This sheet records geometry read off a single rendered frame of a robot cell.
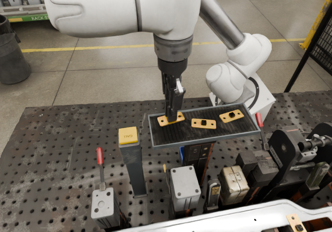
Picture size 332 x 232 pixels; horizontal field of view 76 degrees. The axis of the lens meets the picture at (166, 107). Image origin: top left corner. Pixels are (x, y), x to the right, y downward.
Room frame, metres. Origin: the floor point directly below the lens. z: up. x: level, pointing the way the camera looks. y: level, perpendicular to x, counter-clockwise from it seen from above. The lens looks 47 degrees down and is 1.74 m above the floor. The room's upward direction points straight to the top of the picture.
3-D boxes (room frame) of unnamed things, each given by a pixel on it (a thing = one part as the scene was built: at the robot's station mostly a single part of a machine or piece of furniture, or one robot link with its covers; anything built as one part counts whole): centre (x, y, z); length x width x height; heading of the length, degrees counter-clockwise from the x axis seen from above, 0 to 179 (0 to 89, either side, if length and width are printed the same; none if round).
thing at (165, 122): (0.45, -0.02, 1.22); 0.08 x 0.04 x 0.01; 110
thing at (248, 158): (0.38, -0.28, 0.90); 0.05 x 0.05 x 0.40; 10
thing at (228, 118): (0.51, -0.24, 1.17); 0.08 x 0.04 x 0.01; 111
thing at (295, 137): (0.40, -0.48, 0.94); 0.18 x 0.13 x 0.49; 100
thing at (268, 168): (0.37, -0.35, 0.89); 0.13 x 0.11 x 0.38; 10
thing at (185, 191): (0.29, -0.06, 0.90); 0.13 x 0.10 x 0.41; 10
